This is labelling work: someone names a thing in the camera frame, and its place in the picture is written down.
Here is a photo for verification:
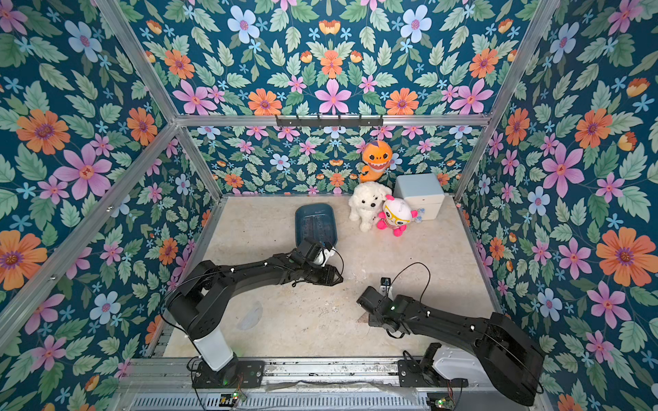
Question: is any white dog plush toy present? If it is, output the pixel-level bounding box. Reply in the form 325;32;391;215
348;182;392;232

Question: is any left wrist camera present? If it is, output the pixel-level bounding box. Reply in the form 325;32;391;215
291;239;336;266

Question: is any black hook rail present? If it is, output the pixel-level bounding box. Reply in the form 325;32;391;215
275;115;384;128

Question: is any orange dinosaur plush toy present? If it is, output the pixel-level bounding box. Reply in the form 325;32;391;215
359;140;393;183

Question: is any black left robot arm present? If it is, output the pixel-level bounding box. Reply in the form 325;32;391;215
164;254;344;372

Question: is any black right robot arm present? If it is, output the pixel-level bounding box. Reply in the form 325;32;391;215
357;287;545;407

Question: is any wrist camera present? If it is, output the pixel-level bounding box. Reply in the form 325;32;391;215
380;277;392;297
291;239;336;266

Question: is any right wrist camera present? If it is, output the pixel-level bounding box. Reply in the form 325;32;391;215
380;277;392;297

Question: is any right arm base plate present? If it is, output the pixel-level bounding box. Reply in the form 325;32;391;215
397;359;469;389

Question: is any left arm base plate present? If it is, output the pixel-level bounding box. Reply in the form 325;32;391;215
192;359;265;390

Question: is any clear stencil ruler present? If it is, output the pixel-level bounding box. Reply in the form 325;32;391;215
318;216;327;242

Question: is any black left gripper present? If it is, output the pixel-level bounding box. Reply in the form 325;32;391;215
300;262;346;286

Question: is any pink white doll plush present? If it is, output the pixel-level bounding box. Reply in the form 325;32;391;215
375;195;422;237

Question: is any clear protractor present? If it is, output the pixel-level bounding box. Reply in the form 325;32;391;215
236;301;263;331

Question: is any teal plastic storage box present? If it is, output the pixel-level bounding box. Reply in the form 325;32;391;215
295;203;339;246

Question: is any light blue small cabinet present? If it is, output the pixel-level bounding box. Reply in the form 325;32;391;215
394;174;447;221

